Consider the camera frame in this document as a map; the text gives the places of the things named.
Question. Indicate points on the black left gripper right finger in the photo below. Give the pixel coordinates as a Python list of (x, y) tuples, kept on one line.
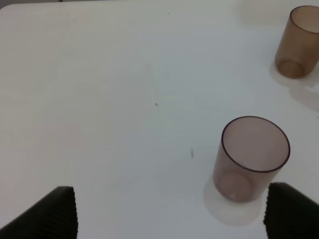
[(290, 214)]

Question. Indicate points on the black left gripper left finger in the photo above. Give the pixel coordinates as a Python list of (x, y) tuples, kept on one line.
[(52, 217)]

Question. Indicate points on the pink translucent plastic cup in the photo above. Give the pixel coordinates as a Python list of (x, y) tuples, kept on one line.
[(252, 151)]

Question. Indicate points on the orange translucent plastic cup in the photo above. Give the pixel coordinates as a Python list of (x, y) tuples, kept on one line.
[(298, 51)]

